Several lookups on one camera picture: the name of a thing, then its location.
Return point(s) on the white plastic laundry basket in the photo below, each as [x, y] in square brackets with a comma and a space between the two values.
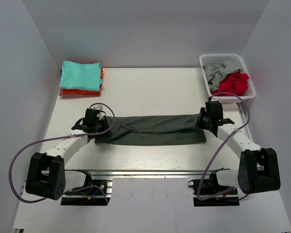
[215, 59]

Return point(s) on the dark grey t-shirt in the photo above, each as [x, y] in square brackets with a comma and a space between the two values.
[154, 131]

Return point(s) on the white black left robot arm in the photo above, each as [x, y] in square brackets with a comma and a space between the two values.
[47, 176]

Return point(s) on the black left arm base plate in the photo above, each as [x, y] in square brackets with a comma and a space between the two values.
[97, 194]

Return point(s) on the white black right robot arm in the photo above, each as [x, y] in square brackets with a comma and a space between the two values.
[258, 169]

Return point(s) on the teal folded t-shirt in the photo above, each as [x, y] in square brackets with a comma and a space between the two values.
[81, 76]

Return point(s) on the red t-shirt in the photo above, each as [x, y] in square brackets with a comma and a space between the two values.
[235, 83]

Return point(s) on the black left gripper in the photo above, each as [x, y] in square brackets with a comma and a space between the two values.
[105, 133]

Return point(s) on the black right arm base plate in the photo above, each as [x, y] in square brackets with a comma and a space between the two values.
[213, 194]

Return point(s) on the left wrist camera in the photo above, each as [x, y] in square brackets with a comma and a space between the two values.
[99, 110]

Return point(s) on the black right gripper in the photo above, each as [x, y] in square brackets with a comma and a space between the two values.
[200, 123]

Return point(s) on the light grey t-shirt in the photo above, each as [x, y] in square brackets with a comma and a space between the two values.
[217, 73]

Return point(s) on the orange folded t-shirt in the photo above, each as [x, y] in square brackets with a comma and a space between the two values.
[81, 80]

